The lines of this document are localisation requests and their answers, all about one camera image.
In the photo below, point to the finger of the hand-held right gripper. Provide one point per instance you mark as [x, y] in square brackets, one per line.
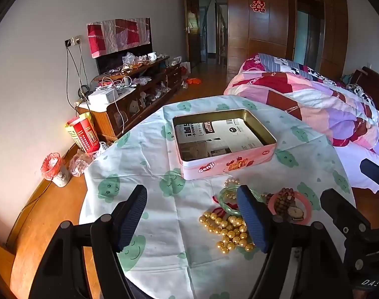
[374, 170]
[340, 205]

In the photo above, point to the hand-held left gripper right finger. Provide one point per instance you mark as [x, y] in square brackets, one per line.
[251, 221]

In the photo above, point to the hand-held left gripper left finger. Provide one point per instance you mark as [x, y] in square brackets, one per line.
[131, 221]

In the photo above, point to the pink bangle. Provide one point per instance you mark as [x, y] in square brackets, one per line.
[304, 201]

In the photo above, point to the green jade bangle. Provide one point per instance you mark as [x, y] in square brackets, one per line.
[222, 200]

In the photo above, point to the gold wristwatch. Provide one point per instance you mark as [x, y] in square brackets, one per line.
[295, 213]

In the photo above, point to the pink tin box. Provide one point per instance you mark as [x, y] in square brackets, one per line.
[208, 168]

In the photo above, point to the white bed sheet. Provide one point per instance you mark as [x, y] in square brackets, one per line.
[351, 168]

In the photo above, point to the green cloud print tablecloth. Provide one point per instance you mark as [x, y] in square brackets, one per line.
[164, 162]

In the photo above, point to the clear plastic bag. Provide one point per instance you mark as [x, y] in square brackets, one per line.
[80, 162]

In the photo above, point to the wooden bed headboard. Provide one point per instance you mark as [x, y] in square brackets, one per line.
[376, 81]

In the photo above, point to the bin with red bag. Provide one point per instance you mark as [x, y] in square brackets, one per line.
[52, 165]

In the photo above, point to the teal cloth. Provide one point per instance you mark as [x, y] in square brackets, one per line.
[348, 77]

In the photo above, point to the red and yellow bag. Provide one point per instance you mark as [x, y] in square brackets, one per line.
[85, 134]

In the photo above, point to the pink patchwork quilt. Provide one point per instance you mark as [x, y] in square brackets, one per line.
[301, 93]

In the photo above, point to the white cardboard box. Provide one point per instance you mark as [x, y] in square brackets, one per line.
[102, 97]

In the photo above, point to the wooden television cabinet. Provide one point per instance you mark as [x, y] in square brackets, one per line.
[145, 84]

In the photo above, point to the orange cloth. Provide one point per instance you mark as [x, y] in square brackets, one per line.
[193, 81]

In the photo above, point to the black television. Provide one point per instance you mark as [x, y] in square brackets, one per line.
[114, 61]

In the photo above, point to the white paper bag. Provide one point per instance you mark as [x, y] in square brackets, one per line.
[185, 68]

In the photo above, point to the white mug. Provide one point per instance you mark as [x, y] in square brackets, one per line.
[152, 56]

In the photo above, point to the wooden door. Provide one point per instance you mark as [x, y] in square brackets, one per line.
[194, 46]

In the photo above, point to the wooden wardrobe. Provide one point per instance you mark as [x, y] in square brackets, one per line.
[239, 37]

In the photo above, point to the red and white cloth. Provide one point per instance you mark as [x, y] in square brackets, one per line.
[114, 34]

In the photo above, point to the red paper decal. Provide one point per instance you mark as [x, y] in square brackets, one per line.
[257, 4]

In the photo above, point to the wall socket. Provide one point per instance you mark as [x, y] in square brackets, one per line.
[72, 41]

